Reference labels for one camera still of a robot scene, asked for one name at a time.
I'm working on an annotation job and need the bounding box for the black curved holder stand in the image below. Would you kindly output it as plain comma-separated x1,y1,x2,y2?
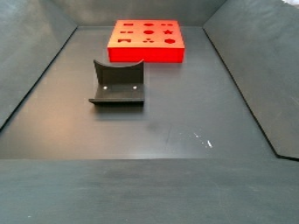
88,60,146,104

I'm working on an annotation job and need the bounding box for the red shape sorter box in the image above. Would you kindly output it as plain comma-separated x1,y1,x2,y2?
107,20,184,63

